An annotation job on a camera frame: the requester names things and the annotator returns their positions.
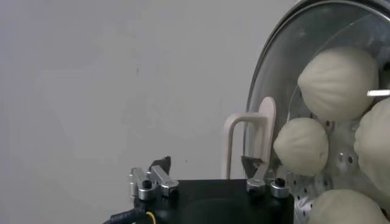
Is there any round glass pot lid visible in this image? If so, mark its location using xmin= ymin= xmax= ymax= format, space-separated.
xmin=221 ymin=0 xmax=390 ymax=224

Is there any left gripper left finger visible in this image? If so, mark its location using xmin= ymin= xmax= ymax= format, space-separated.
xmin=127 ymin=155 xmax=180 ymax=201

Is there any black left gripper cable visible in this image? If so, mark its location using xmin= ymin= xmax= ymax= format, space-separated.
xmin=102 ymin=208 xmax=156 ymax=224

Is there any white steamed baozi bun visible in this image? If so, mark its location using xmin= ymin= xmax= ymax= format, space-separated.
xmin=297 ymin=45 xmax=380 ymax=122
xmin=353 ymin=97 xmax=390 ymax=195
xmin=306 ymin=188 xmax=390 ymax=224
xmin=272 ymin=117 xmax=330 ymax=177

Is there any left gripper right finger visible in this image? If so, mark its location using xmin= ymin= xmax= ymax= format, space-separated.
xmin=240 ymin=155 xmax=290 ymax=199

